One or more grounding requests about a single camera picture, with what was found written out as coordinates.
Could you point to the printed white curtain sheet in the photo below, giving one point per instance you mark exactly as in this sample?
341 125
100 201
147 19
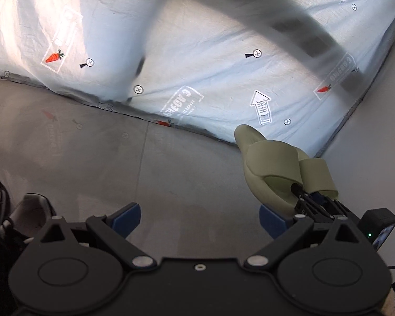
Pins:
293 69

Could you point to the black sneaker near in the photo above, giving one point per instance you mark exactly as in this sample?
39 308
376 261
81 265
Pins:
20 227

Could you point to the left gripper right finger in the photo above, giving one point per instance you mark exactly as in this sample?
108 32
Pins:
288 233

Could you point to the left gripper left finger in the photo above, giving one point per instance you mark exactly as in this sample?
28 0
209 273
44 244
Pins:
109 233

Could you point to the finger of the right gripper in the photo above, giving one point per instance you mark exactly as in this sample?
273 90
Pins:
306 205
332 207

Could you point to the green slide sandal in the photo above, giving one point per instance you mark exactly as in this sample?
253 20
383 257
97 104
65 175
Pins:
316 175
270 168

